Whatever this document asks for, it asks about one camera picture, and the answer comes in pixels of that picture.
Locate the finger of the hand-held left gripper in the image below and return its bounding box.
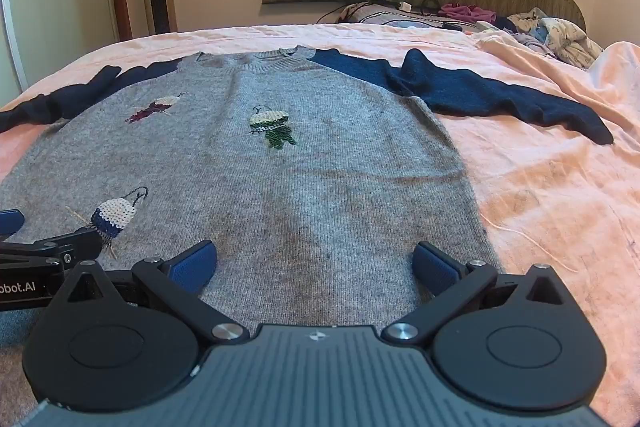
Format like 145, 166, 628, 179
0, 208, 26, 238
0, 227, 105, 269

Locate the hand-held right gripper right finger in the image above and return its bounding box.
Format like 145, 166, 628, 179
381, 241, 568, 349

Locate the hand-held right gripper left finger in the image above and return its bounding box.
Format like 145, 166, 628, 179
64, 239, 251, 349

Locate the grey sweater with navy sleeves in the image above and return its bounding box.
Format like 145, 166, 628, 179
0, 47, 615, 408

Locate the pile of patterned clothes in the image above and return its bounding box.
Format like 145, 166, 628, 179
477, 7, 606, 70

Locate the pink bed blanket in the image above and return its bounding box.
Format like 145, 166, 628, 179
0, 23, 640, 427

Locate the white floral wardrobe door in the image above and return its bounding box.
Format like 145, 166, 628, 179
0, 0, 123, 110

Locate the purple cloth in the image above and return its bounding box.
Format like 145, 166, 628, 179
439, 3, 497, 25

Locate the black cable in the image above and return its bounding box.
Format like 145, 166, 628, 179
317, 0, 442, 25

